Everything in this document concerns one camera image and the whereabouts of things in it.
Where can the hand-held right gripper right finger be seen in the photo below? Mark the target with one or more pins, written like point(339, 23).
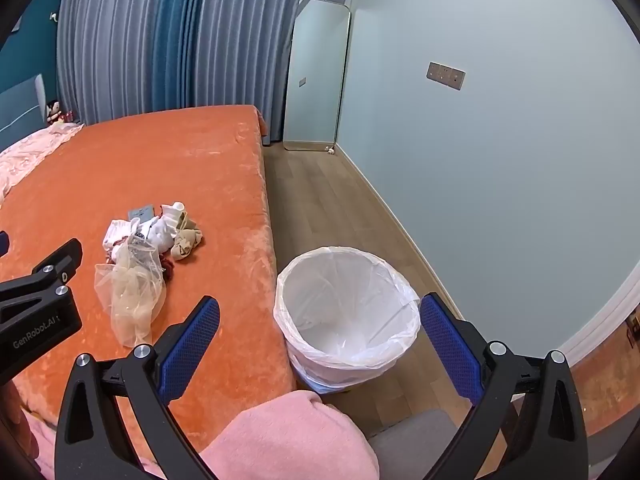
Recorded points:
point(450, 345)

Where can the blue curtain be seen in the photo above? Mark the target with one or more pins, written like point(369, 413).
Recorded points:
point(175, 35)

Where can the standing floor mirror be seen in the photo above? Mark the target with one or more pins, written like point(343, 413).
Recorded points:
point(315, 75)

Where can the pink quilt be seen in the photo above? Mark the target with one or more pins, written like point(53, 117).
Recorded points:
point(30, 155)

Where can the brown wall switch panel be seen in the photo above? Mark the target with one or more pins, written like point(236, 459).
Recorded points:
point(446, 76)

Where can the white ribbed sock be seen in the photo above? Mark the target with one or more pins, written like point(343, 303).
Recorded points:
point(172, 212)

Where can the clear plastic bag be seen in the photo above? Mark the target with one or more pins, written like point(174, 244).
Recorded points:
point(132, 295)

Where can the grey curtain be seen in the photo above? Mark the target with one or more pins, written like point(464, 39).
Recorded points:
point(105, 35)
point(250, 35)

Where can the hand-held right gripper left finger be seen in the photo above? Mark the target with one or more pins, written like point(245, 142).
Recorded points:
point(192, 345)

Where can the orange bed blanket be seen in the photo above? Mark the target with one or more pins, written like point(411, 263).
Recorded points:
point(175, 160)

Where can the blue padded headboard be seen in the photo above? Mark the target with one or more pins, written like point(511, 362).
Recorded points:
point(20, 110)

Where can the small doll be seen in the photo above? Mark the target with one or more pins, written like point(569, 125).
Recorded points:
point(54, 111)

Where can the person's pink fleece pants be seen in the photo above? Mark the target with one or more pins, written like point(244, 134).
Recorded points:
point(290, 440)

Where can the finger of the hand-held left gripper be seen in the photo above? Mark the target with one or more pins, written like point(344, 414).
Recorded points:
point(60, 260)
point(2, 244)

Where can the beige knotted stocking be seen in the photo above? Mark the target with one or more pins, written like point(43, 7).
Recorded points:
point(185, 245)

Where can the white-lined trash bin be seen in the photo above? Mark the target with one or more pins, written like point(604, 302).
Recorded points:
point(345, 310)

